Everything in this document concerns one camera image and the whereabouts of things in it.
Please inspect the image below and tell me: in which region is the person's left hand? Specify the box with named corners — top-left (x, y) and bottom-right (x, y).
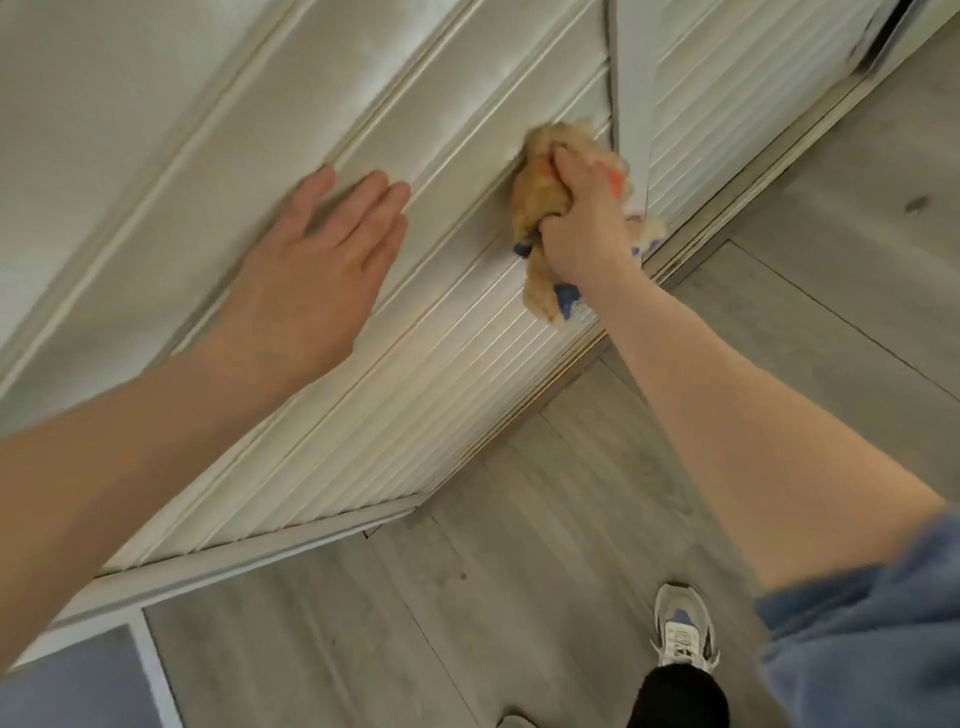
top-left (213, 165), bottom-right (412, 384)

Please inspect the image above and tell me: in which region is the person's right hand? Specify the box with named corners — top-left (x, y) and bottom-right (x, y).
top-left (534, 145), bottom-right (645, 291)

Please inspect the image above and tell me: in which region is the beige fluffy cleaning cloth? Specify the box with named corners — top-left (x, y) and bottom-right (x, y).
top-left (510, 120), bottom-right (669, 325)

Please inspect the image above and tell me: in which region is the person's right forearm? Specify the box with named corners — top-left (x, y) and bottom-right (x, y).
top-left (577, 266), bottom-right (950, 597)

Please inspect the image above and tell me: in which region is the person's left forearm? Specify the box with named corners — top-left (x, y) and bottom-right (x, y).
top-left (0, 341), bottom-right (354, 665)

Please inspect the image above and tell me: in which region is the wide white louvered door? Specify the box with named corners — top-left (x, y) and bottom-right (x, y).
top-left (0, 0), bottom-right (627, 627)

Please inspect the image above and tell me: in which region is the narrow white louvered door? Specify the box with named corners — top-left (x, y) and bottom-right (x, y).
top-left (609, 0), bottom-right (920, 252)

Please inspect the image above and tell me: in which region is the white and blue sneaker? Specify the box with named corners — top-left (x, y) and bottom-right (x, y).
top-left (649, 581), bottom-right (723, 671)

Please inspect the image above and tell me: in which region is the black trouser leg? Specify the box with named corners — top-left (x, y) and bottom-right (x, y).
top-left (624, 663), bottom-right (732, 728)

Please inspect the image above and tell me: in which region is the blue sweatshirt sleeve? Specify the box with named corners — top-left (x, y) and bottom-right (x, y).
top-left (753, 508), bottom-right (960, 728)

